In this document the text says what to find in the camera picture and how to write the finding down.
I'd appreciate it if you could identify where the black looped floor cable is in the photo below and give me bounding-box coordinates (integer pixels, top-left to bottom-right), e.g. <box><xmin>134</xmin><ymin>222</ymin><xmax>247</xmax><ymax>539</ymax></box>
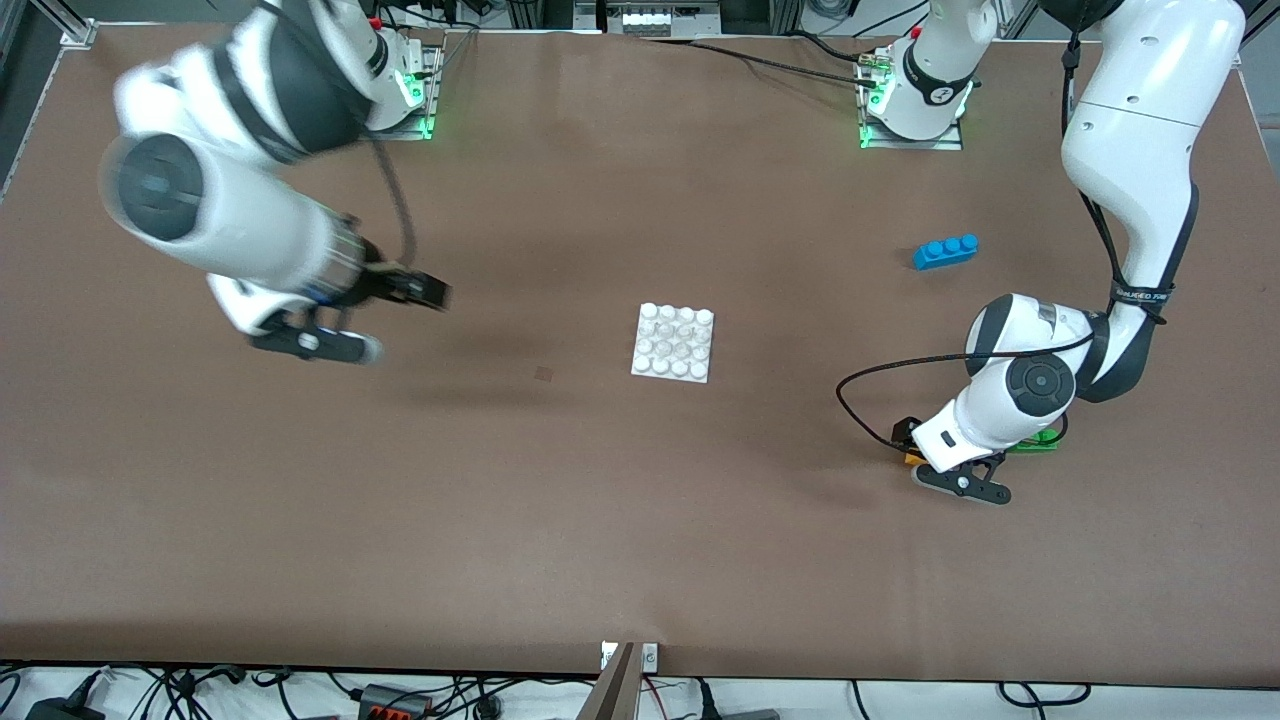
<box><xmin>998</xmin><ymin>682</ymin><xmax>1093</xmax><ymax>708</ymax></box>

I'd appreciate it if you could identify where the white studded base plate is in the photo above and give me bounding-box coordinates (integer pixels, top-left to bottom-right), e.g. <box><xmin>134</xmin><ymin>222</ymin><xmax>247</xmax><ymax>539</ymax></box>
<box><xmin>630</xmin><ymin>302</ymin><xmax>717</xmax><ymax>384</ymax></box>

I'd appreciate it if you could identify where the blue three-stud toy block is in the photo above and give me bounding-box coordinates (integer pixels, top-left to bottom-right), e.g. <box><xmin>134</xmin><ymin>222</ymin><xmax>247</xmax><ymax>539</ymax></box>
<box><xmin>912</xmin><ymin>234</ymin><xmax>980</xmax><ymax>272</ymax></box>

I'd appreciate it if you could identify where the black power adapter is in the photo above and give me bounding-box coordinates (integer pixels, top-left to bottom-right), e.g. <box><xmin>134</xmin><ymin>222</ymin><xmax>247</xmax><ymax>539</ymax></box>
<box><xmin>25</xmin><ymin>697</ymin><xmax>106</xmax><ymax>720</ymax></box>

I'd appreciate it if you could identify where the grey metal profile post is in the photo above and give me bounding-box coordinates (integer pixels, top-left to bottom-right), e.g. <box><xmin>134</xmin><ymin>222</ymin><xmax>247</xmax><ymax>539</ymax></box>
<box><xmin>580</xmin><ymin>642</ymin><xmax>641</xmax><ymax>720</ymax></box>

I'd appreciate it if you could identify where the thin black cable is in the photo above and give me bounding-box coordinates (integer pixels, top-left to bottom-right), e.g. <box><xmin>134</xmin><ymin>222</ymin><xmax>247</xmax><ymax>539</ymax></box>
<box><xmin>770</xmin><ymin>28</ymin><xmax>877</xmax><ymax>65</ymax></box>

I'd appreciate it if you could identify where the black strap with white print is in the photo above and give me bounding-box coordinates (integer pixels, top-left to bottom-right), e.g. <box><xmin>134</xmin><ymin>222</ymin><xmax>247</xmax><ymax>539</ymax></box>
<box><xmin>1112</xmin><ymin>283</ymin><xmax>1173</xmax><ymax>326</ymax></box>

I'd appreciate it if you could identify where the black box with orange levers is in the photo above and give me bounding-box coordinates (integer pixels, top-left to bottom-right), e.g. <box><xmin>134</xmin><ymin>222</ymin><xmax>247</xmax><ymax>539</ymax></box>
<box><xmin>358</xmin><ymin>684</ymin><xmax>433</xmax><ymax>720</ymax></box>

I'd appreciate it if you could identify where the aluminium frame profile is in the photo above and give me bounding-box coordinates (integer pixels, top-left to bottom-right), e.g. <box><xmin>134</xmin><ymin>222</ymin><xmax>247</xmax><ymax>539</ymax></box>
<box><xmin>28</xmin><ymin>0</ymin><xmax>98</xmax><ymax>48</ymax></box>

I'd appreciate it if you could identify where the thick black braided cable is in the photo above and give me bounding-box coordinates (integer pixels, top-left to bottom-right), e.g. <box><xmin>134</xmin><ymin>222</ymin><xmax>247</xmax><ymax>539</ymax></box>
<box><xmin>640</xmin><ymin>36</ymin><xmax>883</xmax><ymax>91</ymax></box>

